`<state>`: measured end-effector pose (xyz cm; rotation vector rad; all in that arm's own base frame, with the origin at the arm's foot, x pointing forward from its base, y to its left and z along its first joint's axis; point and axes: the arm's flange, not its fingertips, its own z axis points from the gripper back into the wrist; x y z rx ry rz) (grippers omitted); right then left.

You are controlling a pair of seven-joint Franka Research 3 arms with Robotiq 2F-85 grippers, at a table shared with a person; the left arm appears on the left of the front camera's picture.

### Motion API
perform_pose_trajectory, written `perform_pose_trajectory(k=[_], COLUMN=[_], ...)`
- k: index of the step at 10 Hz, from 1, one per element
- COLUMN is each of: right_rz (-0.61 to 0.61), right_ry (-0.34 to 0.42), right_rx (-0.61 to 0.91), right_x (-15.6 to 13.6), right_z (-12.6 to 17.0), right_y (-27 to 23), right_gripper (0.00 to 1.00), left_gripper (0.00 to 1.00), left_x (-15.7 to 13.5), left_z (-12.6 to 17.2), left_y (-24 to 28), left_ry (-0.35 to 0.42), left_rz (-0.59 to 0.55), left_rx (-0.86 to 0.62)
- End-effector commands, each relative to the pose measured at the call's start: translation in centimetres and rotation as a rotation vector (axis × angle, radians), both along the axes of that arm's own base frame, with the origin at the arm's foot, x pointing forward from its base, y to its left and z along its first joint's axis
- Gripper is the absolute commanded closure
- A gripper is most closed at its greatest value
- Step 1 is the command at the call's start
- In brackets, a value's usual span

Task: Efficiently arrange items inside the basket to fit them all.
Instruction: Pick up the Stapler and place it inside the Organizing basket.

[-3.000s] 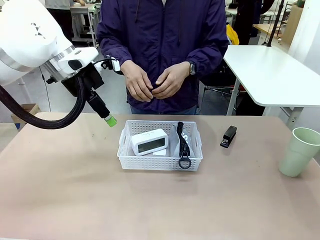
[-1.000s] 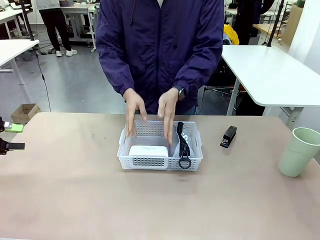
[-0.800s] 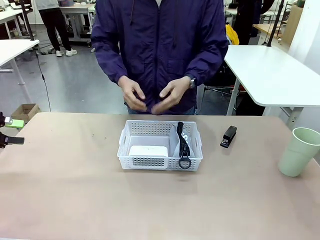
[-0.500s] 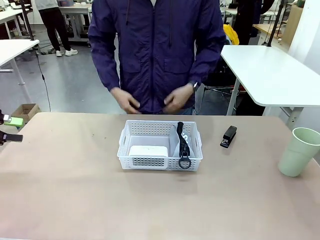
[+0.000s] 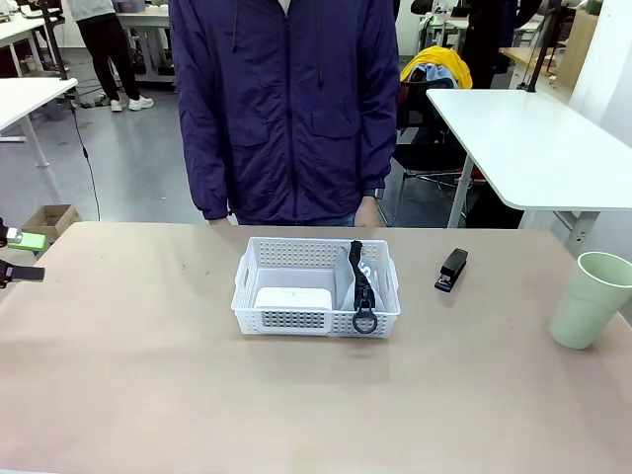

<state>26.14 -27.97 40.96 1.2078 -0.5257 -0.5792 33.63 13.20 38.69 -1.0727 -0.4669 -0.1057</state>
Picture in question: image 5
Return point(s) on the white rectangular box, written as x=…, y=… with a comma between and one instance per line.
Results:
x=293, y=298

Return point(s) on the grey pouch with black zipper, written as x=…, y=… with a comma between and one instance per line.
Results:
x=363, y=284

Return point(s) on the black stapler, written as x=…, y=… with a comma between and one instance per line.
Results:
x=451, y=269

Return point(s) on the light green plastic cup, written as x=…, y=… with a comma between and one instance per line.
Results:
x=585, y=301

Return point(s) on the white perforated plastic basket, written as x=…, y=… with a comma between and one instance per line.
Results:
x=296, y=257

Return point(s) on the person's right hand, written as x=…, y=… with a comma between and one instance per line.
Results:
x=221, y=222

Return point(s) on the person's left hand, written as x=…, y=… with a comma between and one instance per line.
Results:
x=367, y=212

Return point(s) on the open cardboard box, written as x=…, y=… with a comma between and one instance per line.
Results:
x=52, y=219

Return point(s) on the white table with grey leg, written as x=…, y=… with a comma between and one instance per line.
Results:
x=24, y=99

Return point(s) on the black clamp stand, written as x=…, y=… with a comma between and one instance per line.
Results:
x=54, y=44

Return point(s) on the white background desk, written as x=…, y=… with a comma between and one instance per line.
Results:
x=20, y=32

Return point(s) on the background person in black trousers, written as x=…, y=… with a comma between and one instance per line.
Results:
x=106, y=44

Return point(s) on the white background workbench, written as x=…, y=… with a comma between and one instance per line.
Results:
x=148, y=29

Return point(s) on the person in purple jacket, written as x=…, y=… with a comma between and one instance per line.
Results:
x=281, y=108

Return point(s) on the black wrist watch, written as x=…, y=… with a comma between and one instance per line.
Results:
x=376, y=193

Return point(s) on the black office chair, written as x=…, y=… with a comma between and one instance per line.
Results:
x=424, y=143

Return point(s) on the yellow jacket on chair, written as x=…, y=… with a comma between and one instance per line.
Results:
x=439, y=59

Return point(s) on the large white side table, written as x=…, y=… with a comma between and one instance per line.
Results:
x=533, y=143

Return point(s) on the wooden background desk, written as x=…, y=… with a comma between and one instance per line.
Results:
x=523, y=56

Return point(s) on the black slanted pole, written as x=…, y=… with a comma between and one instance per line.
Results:
x=540, y=49

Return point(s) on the brown cardboard cabinet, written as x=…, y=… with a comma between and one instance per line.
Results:
x=580, y=49

